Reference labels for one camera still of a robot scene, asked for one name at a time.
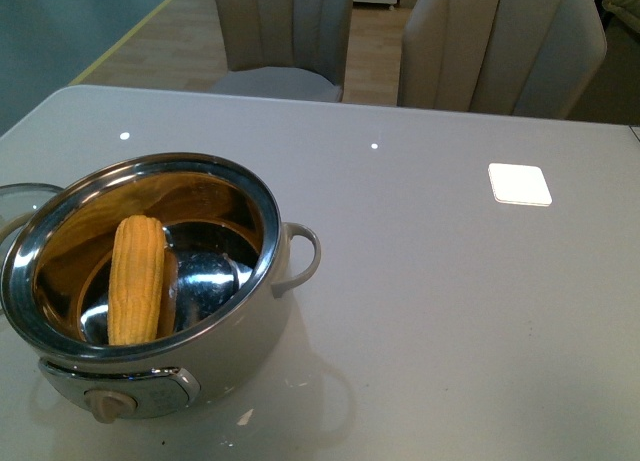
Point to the yellow corn cob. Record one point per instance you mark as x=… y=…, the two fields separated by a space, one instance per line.
x=135 y=281

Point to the glass pot lid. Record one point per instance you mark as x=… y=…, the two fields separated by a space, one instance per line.
x=24 y=198

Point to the beige electric cooking pot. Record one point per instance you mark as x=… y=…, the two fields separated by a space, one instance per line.
x=226 y=282

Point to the beige chair left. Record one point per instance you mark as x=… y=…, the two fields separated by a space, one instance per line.
x=285 y=49

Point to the beige chair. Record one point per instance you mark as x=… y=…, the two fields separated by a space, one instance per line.
x=285 y=49
x=531 y=58

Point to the beige chair right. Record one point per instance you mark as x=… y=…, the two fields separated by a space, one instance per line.
x=531 y=58

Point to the brown sofa armchair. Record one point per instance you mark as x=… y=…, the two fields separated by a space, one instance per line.
x=627 y=11

